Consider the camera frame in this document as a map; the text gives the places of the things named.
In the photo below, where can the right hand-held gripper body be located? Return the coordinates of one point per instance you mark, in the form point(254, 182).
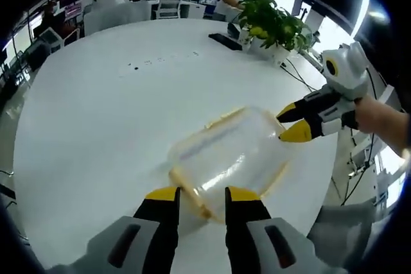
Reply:
point(348, 72)

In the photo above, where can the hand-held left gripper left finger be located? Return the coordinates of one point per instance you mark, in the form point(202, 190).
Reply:
point(154, 222)

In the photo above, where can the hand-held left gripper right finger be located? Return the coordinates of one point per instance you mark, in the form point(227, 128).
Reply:
point(244, 219)

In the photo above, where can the clear container with yellow buckles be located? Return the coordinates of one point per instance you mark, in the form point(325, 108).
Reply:
point(231, 155)

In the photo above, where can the person's right hand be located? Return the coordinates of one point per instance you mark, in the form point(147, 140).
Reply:
point(372, 116)

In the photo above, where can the monitor on black stand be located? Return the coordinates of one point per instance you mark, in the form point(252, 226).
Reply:
point(298, 6)

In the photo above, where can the green plant in white pot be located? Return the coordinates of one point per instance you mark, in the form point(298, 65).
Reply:
point(273, 23)

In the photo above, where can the grey mesh office chair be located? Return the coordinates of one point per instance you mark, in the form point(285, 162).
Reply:
point(340, 229)

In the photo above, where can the black phone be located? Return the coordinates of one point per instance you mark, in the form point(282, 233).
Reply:
point(226, 42)

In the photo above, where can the white office chair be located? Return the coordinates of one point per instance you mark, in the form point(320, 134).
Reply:
point(169, 7)
point(54, 41)

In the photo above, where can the grey office chair back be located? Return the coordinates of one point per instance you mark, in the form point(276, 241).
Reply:
point(115, 19)

